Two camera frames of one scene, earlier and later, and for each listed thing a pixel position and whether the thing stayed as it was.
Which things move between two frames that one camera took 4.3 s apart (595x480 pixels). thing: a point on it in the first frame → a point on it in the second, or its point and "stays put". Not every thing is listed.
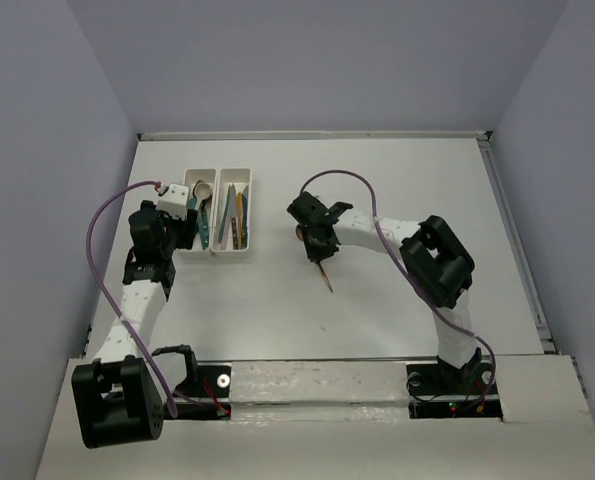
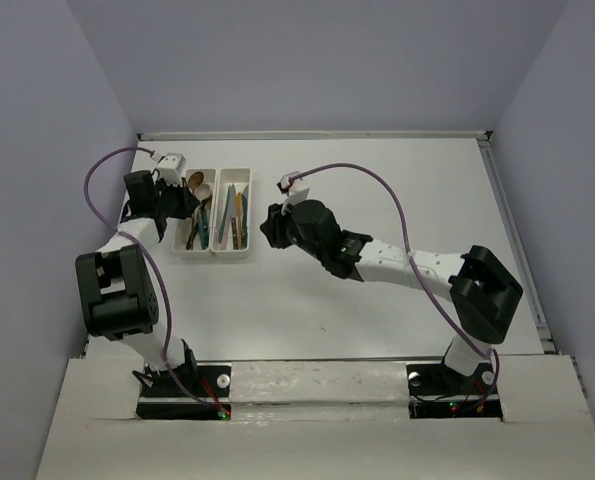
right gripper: [314, 254] → [274, 225]
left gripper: [184, 230] → [187, 201]
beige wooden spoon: [202, 191] stays put
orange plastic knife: [239, 220] stays put
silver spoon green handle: [203, 224] stays put
